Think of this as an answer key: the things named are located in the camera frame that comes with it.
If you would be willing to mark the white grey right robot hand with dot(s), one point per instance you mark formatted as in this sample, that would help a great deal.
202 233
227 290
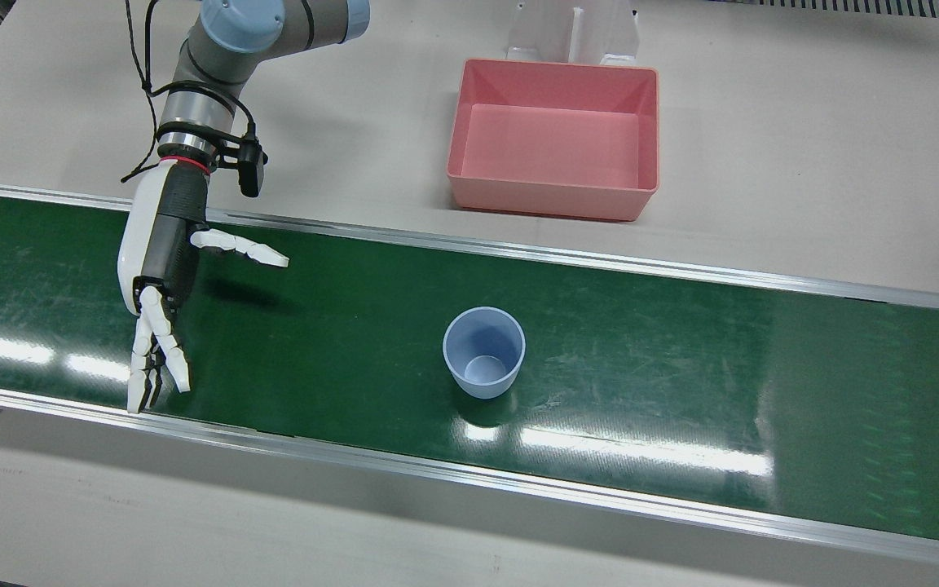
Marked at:
164 236

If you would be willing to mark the light blue plastic cup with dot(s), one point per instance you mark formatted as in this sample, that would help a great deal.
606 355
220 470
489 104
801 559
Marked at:
482 350

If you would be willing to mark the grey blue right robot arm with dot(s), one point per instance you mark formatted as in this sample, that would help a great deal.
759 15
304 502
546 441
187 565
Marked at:
209 73

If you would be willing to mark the pink plastic box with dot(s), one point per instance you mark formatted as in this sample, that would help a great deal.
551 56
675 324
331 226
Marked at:
555 139

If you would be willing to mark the green conveyor belt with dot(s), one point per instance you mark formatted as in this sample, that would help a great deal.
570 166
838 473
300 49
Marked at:
681 367

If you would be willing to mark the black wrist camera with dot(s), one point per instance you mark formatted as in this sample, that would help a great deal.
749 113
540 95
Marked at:
251 167

